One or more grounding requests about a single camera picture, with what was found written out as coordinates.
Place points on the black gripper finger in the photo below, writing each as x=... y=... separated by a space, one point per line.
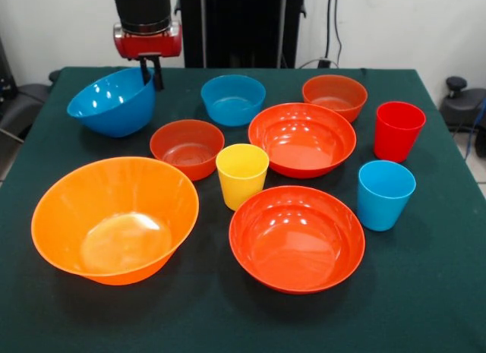
x=144 y=72
x=158 y=76

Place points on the large orange bowl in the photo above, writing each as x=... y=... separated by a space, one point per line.
x=114 y=216

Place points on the small red-orange bowl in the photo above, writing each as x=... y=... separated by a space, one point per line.
x=186 y=152
x=336 y=98

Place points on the yellow cup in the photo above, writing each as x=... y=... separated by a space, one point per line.
x=241 y=182

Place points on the black pedestal leg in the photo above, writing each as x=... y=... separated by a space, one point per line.
x=461 y=110
x=23 y=102

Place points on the small blue bowl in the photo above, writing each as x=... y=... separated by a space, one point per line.
x=231 y=110

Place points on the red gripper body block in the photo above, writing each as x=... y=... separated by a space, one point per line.
x=152 y=45

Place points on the large blue bowl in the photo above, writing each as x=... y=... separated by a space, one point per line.
x=110 y=114

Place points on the blue cup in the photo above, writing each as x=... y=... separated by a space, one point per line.
x=383 y=208

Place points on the dark green tablecloth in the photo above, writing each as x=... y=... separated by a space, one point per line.
x=417 y=273

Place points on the red cup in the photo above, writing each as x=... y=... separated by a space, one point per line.
x=396 y=140

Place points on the wide red-orange bowl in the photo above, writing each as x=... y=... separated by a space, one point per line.
x=296 y=239
x=302 y=140

